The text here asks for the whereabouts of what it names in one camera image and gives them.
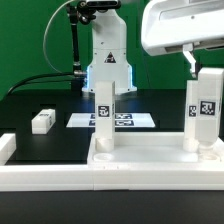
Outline grey curved cable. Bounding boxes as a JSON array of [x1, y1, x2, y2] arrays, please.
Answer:
[[41, 0, 78, 75]]

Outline white desk top panel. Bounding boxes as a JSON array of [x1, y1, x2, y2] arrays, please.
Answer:
[[87, 132, 224, 164]]

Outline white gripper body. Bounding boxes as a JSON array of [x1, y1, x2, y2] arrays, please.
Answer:
[[141, 0, 224, 56]]

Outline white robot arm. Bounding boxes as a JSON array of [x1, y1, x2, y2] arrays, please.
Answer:
[[83, 0, 224, 94]]

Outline white U-shaped fence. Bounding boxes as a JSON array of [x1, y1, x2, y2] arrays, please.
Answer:
[[0, 133, 224, 191]]

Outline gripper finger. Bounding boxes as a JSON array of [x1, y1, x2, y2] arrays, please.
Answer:
[[182, 43, 200, 78]]

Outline fiducial marker sheet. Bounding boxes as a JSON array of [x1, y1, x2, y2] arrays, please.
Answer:
[[65, 112, 156, 128]]

